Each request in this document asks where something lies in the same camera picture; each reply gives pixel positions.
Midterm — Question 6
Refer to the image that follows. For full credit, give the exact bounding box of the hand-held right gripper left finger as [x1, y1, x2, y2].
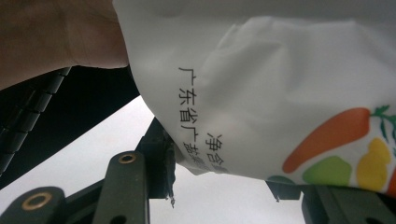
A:
[136, 117, 177, 208]

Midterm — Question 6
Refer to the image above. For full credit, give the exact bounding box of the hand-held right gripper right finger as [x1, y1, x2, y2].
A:
[265, 180, 304, 203]

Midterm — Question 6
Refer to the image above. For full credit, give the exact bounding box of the white bag with blue top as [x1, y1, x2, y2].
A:
[111, 0, 396, 199]

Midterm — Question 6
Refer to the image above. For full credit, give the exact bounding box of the grey table mat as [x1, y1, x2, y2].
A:
[0, 94, 306, 224]

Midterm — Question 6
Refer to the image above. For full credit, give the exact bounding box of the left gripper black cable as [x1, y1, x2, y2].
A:
[0, 66, 72, 175]

